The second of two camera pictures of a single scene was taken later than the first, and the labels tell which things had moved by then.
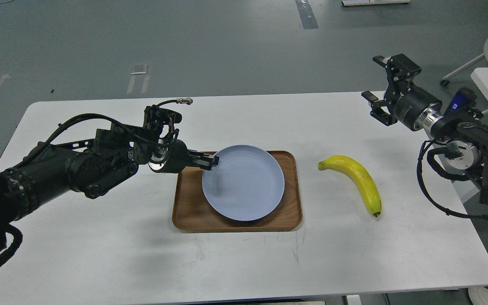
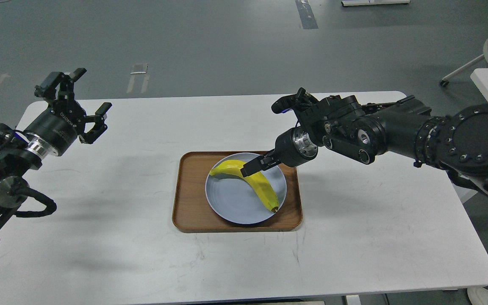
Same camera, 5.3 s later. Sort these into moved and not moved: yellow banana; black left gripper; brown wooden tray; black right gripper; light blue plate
Moved: black left gripper; light blue plate; black right gripper; yellow banana
Not moved: brown wooden tray
